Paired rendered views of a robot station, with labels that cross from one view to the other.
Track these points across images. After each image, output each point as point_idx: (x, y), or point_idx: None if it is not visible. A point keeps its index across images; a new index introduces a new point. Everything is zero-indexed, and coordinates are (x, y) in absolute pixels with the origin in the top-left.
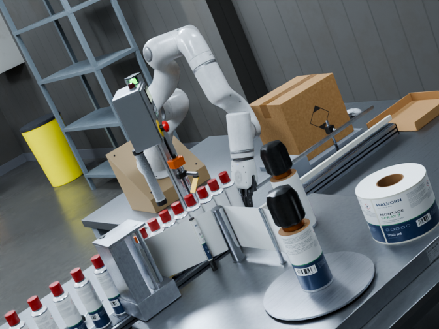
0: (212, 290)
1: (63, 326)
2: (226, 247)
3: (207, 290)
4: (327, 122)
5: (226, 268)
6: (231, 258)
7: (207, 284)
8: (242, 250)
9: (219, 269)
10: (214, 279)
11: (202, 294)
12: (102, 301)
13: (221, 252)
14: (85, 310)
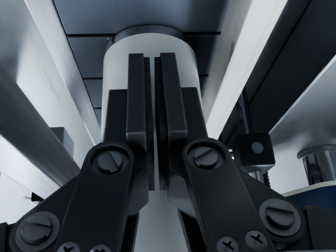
0: (304, 183)
1: (29, 205)
2: (301, 196)
3: (292, 185)
4: None
5: (295, 166)
6: (283, 154)
7: (277, 182)
8: (304, 138)
9: (277, 169)
10: (287, 177)
11: (287, 187)
12: (28, 197)
13: (285, 194)
14: (15, 197)
